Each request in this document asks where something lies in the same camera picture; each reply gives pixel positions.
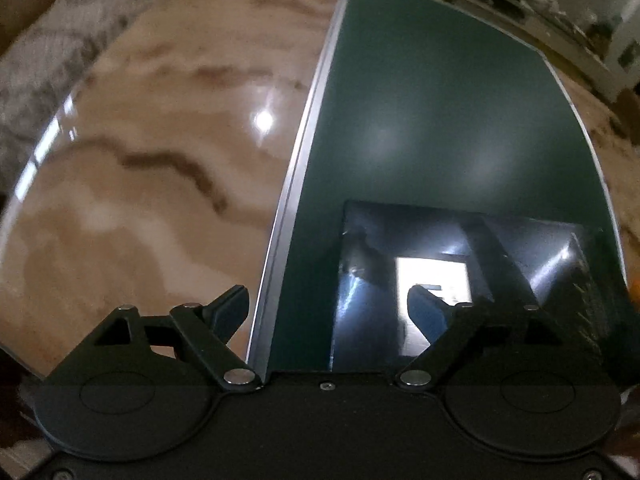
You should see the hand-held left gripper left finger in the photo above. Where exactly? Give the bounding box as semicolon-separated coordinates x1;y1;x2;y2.
93;284;260;392

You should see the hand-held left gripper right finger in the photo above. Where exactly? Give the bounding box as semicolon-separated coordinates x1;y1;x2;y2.
395;284;567;389

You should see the brown marble desktop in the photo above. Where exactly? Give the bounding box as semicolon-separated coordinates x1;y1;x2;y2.
0;0;640;382

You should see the black glossy tablet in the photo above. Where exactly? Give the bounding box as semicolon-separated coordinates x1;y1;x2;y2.
329;199;620;376

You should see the grey white blanket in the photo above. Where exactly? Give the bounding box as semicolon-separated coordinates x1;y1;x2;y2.
0;0;168;196

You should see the white cabinet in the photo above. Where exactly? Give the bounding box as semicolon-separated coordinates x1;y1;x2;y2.
601;0;640;107

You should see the green board with metal frame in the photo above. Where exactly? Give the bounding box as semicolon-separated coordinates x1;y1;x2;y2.
247;0;629;377

